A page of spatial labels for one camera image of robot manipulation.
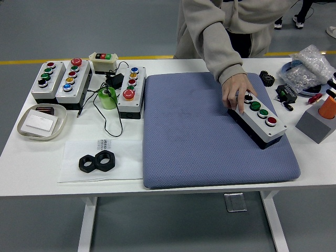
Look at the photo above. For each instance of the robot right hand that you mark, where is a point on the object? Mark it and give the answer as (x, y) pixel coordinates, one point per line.
(332, 93)

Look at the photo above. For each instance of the person's hand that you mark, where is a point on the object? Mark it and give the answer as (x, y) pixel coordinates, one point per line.
(236, 88)

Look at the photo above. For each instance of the grey four-button control box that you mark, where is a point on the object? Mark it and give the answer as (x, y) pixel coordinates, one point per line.
(267, 131)

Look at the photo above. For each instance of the person's forearm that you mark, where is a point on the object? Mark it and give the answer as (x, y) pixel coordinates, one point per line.
(220, 52)

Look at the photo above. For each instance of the five-button box, blue top button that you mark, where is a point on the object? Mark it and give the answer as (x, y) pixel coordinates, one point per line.
(137, 92)

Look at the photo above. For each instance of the five-button box, blue end button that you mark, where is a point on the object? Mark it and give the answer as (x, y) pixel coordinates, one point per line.
(78, 84)

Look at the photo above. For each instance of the four-button box with black button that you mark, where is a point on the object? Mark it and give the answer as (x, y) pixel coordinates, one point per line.
(52, 86)

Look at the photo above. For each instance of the orange cylinder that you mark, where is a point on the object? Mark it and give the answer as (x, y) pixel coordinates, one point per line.
(328, 109)

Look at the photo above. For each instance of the small red clip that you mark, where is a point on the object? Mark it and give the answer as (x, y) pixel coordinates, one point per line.
(313, 99)

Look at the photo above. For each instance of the black gear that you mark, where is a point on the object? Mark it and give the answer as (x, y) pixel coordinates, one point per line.
(267, 80)

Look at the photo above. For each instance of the plastic bag of metal washers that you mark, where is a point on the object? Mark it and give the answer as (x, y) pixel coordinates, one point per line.
(299, 77)

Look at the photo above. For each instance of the clear bubble wrap bag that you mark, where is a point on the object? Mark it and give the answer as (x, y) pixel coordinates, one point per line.
(315, 60)

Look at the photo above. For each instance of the black module with green terminal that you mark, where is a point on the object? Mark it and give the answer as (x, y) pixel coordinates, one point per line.
(287, 94)

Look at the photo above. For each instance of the blue-rimmed round plate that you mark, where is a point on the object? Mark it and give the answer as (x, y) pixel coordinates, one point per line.
(285, 68)

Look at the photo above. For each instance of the background person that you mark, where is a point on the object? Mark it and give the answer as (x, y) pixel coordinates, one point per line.
(304, 10)
(332, 31)

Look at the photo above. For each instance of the blue-grey quilted mat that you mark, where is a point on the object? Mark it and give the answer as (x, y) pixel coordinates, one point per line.
(189, 136)

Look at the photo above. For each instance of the black power adapter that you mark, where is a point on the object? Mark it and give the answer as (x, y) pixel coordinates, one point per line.
(115, 81)

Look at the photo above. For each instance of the green film roll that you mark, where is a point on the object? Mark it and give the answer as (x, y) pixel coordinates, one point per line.
(107, 102)

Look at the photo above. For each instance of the white printed paper sheet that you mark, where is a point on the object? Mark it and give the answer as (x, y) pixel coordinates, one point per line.
(126, 162)

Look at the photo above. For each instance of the white table leg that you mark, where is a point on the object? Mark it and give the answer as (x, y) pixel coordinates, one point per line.
(274, 223)
(88, 223)

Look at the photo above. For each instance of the large black hex nut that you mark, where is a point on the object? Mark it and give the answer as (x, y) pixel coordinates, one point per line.
(105, 166)

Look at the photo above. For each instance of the small black hex nut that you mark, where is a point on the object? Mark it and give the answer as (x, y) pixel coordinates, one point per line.
(82, 168)

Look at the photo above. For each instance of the white oval tray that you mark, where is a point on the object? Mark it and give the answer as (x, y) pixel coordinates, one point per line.
(60, 116)

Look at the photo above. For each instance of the dark red-brown small block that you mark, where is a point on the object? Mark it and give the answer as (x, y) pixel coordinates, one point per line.
(44, 109)

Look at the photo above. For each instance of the clear bracket under table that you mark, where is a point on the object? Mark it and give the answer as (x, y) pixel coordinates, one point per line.
(235, 202)

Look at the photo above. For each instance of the cream three-button switch box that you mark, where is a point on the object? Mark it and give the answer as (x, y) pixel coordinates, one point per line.
(103, 63)

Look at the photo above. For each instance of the white wall switch plate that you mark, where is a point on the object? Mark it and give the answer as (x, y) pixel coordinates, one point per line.
(39, 122)

